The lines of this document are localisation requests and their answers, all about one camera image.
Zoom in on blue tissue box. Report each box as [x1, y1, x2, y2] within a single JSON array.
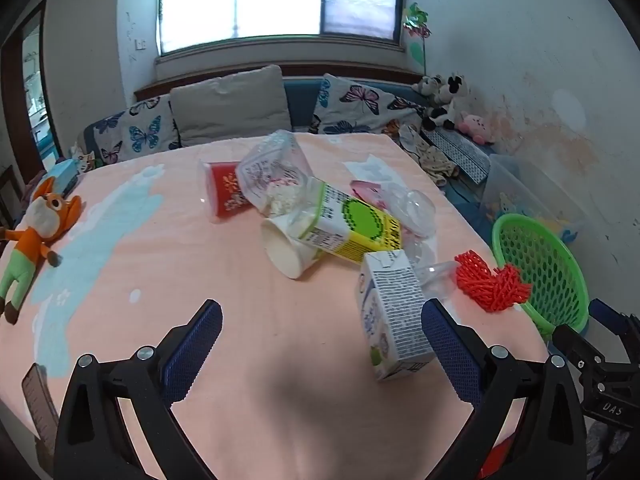
[[50, 157, 81, 193]]

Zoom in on red plastic object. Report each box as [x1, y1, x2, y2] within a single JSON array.
[[480, 435, 516, 478]]

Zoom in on clear plastic dome container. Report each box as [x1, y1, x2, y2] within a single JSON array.
[[385, 182, 438, 238]]

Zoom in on white garment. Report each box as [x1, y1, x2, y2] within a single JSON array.
[[397, 125, 426, 153]]

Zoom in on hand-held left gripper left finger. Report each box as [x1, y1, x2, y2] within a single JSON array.
[[54, 299, 223, 480]]

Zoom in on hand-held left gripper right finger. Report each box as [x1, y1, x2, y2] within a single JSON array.
[[420, 297, 588, 480]]

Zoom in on window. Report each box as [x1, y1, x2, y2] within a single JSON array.
[[159, 0, 406, 56]]

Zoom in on wooden door frame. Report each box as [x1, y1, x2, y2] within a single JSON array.
[[0, 0, 56, 176]]

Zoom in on black white cow plush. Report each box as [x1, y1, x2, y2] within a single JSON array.
[[422, 74, 471, 131]]

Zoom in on butterfly print pillow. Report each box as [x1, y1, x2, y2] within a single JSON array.
[[92, 94, 181, 165], [310, 73, 426, 136]]

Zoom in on pink snack packet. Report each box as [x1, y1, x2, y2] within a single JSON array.
[[349, 179, 396, 211]]

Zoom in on white milk carton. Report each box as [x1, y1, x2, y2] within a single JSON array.
[[356, 249, 436, 381]]

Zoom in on clear bottle yellow green label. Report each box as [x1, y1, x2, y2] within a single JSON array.
[[300, 180, 405, 263]]

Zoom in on grey plush toy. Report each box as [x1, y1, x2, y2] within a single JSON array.
[[412, 75, 446, 97]]

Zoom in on beige patterned garment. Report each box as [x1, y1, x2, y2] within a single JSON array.
[[417, 137, 461, 188]]

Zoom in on blue white patterned cloth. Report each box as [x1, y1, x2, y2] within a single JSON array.
[[425, 127, 493, 184]]

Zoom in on pink plush toy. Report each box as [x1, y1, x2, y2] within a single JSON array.
[[457, 112, 496, 145]]

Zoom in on brown wooden board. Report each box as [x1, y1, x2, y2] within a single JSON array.
[[22, 362, 61, 461]]

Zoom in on colourful pinwheel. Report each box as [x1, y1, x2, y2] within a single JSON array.
[[401, 4, 433, 76]]

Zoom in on red foam fruit net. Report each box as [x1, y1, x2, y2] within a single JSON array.
[[454, 251, 533, 313]]

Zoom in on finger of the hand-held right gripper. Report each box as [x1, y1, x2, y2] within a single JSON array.
[[551, 323, 609, 377], [588, 298, 640, 357]]

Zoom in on clear plastic bag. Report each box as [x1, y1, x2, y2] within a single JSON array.
[[235, 130, 326, 221]]

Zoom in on clear plastic storage box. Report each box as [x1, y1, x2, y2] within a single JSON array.
[[480, 154, 591, 246]]

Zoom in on clear plastic cup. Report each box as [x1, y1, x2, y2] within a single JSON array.
[[412, 260, 463, 306]]

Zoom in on peach blanket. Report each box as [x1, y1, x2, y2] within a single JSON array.
[[0, 132, 551, 480]]

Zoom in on white paper cup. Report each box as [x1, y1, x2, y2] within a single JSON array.
[[260, 210, 326, 279]]

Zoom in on beige pillow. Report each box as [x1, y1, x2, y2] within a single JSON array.
[[170, 64, 293, 148]]

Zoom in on green plastic basket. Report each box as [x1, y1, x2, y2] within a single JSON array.
[[491, 212, 590, 336]]

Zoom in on small white toy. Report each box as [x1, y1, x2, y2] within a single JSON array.
[[70, 142, 98, 171]]

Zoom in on orange fox plush toy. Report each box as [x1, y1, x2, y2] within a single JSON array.
[[0, 177, 83, 325]]

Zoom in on blue sofa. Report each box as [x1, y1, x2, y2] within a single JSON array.
[[82, 76, 496, 221]]

